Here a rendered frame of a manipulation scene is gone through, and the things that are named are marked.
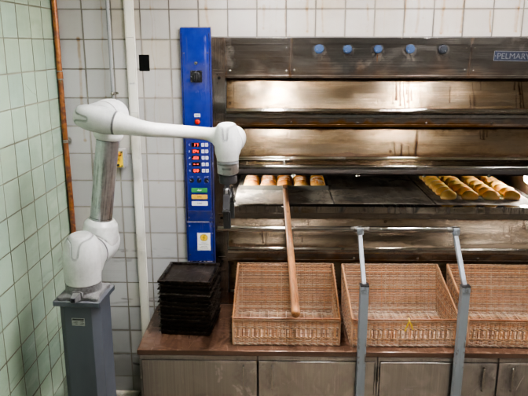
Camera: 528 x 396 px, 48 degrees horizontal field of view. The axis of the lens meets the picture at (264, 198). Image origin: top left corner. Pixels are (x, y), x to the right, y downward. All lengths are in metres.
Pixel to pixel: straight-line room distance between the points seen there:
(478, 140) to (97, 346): 2.23
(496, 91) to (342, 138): 0.85
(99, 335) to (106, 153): 0.79
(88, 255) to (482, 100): 2.17
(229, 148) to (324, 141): 1.01
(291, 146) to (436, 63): 0.88
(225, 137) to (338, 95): 1.04
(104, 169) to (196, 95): 0.77
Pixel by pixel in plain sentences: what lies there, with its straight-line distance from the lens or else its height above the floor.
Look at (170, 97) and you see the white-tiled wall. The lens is 3.31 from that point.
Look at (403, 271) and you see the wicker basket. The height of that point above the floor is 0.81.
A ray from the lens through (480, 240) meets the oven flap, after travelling 3.61.
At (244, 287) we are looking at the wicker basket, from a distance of 3.47.
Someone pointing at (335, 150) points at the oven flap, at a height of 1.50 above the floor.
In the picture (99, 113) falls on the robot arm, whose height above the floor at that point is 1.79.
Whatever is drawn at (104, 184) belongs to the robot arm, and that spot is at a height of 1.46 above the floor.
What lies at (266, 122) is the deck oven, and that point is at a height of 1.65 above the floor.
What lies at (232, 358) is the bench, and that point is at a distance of 3.12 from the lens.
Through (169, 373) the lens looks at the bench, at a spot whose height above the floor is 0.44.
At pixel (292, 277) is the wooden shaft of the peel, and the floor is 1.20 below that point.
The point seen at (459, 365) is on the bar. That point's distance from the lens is 3.19.
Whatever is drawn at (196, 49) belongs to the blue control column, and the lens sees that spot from 3.25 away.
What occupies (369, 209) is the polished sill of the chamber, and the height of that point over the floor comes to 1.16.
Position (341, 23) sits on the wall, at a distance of 3.27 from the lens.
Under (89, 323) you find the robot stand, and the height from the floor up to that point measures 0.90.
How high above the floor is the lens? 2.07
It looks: 14 degrees down
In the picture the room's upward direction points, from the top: straight up
